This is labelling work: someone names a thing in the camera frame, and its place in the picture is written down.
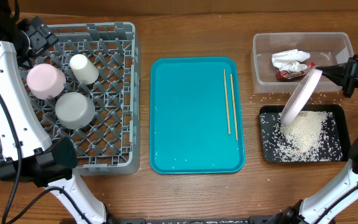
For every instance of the red snack wrapper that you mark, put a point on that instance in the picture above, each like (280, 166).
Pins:
(290, 76)

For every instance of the teal serving tray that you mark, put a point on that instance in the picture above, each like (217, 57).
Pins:
(188, 123)

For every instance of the white cup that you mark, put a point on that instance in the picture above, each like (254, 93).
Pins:
(83, 69)

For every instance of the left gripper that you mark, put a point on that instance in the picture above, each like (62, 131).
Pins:
(41, 36)

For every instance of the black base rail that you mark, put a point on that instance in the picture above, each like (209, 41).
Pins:
(250, 220)

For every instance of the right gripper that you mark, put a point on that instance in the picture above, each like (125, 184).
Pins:
(344, 73)

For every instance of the black tray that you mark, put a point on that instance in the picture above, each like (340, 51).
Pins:
(343, 124)

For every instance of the clear plastic bin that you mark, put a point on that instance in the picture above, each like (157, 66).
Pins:
(325, 49)

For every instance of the wooden chopstick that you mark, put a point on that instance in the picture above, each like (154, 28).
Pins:
(234, 107)
(227, 104)

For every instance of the large white plate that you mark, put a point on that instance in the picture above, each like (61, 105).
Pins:
(300, 96)

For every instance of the small pink plate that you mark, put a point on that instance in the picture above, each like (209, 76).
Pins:
(45, 81)

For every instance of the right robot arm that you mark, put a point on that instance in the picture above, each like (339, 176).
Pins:
(342, 190)

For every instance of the grey bowl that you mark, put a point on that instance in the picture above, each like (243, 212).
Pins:
(74, 110)

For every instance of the white tissue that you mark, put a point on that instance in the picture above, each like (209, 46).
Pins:
(290, 60)

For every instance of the grey dishwasher rack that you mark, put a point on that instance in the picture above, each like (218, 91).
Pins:
(108, 144)

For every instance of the pile of spilled rice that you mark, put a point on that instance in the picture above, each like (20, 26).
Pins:
(303, 133)

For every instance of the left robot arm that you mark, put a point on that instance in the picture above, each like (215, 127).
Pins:
(29, 153)

